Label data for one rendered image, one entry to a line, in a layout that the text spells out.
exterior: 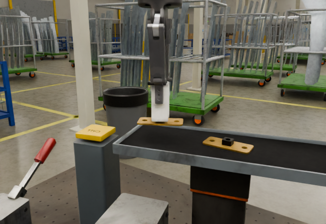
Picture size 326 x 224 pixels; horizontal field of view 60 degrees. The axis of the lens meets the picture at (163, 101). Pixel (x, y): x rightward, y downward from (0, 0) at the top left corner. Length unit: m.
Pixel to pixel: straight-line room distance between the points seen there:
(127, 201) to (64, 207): 0.78
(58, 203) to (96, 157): 0.68
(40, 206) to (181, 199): 0.55
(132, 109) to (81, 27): 1.43
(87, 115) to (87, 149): 3.46
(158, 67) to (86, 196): 0.32
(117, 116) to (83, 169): 2.39
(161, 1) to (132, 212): 0.32
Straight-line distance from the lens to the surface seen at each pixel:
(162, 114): 0.51
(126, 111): 2.95
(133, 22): 4.91
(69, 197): 1.27
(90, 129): 0.61
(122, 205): 0.44
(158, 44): 0.45
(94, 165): 0.59
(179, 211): 1.14
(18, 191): 0.61
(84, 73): 3.92
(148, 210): 0.43
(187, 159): 0.46
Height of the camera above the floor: 1.36
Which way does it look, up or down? 14 degrees down
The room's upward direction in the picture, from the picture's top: straight up
